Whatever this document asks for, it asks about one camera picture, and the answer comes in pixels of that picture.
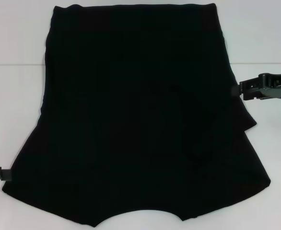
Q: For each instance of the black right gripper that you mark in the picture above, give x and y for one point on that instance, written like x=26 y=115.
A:
x=274 y=80

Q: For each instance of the grey right wrist camera bracket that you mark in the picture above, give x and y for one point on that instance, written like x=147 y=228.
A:
x=277 y=93

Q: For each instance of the black shirt with FREE print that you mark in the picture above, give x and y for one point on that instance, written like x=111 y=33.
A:
x=131 y=115

